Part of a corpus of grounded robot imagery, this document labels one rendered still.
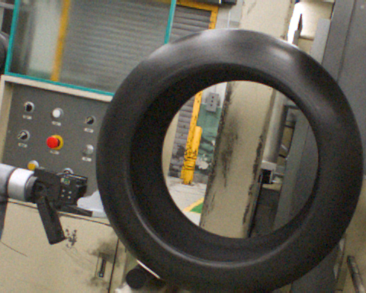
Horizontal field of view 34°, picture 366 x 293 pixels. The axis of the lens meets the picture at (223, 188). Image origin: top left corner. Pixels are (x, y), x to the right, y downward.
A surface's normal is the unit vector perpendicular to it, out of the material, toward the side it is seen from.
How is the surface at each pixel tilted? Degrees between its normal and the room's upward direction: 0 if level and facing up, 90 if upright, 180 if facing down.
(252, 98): 90
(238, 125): 90
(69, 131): 90
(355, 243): 90
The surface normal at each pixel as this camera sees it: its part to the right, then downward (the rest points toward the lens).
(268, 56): -0.07, -0.07
